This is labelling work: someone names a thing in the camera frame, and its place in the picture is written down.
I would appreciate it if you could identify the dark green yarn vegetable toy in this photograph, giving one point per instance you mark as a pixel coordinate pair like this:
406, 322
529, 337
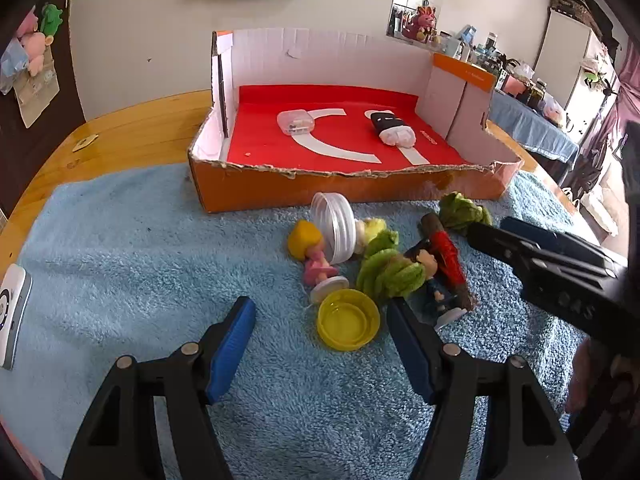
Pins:
462, 210

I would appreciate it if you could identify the blonde doll pink dress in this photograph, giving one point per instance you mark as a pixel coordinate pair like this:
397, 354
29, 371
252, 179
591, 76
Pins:
312, 255

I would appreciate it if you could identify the table with blue cloth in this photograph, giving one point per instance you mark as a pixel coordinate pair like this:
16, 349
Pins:
530, 125

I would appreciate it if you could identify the yellow plastic cap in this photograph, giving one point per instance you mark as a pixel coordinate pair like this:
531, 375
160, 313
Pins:
347, 320

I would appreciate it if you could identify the beige hanging pouch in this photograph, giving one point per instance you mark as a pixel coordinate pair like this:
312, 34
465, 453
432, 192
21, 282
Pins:
35, 97

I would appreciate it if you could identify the yellow fluffy toy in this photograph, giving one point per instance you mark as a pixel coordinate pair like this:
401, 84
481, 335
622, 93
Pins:
369, 230

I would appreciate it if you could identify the pink plush toy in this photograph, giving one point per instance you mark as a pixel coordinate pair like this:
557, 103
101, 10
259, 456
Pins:
29, 24
34, 55

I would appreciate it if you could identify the dark woven case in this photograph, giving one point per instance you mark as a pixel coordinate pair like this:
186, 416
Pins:
580, 10

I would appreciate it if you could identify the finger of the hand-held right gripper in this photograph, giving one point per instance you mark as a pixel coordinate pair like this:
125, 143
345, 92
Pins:
495, 242
530, 232

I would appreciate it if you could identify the small clear plastic case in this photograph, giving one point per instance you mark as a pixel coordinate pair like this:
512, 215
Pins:
295, 122

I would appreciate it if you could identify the blue fluffy towel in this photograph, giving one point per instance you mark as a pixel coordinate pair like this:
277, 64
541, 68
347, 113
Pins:
150, 270

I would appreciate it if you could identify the green plush toy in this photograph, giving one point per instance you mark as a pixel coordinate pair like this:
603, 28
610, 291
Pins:
51, 20

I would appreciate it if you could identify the orange cardboard box red bottom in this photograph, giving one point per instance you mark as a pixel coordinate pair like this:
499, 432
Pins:
345, 130

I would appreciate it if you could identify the small beige tag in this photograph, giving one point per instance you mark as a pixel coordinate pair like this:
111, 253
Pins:
86, 143

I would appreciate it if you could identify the pink rabbit plush figure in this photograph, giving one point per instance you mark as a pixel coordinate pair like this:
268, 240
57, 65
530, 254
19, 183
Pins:
422, 22

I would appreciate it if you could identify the red brown stick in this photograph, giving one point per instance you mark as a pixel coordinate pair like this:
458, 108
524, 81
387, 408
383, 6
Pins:
447, 255

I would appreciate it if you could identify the pink curtain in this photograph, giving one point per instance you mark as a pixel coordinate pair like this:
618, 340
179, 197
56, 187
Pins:
625, 90

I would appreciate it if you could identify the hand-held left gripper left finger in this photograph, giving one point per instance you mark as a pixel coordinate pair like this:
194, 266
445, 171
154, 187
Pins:
232, 345

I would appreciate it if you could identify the dark-haired figurine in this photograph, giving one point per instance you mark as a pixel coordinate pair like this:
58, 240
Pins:
435, 285

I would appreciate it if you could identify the pale blue plastic bag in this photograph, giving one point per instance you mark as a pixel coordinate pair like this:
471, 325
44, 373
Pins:
12, 62

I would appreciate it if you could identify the light green fluffy cabbage toy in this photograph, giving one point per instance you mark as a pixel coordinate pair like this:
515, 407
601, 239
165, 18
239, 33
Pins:
390, 272

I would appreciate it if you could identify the white small device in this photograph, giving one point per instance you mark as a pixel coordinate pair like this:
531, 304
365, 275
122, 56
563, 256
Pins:
12, 315

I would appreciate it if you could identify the cluster of bottles and jars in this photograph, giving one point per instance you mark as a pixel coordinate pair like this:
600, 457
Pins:
472, 47

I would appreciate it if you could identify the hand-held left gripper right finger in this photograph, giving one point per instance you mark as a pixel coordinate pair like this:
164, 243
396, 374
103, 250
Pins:
410, 350

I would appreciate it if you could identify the white refrigerator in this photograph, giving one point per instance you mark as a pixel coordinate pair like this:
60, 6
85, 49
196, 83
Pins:
565, 60

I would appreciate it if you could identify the person's right hand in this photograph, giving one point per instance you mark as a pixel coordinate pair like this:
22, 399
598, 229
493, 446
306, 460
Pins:
585, 375

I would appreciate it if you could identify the black and white rolled cloth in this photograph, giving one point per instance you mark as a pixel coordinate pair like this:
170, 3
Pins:
392, 127

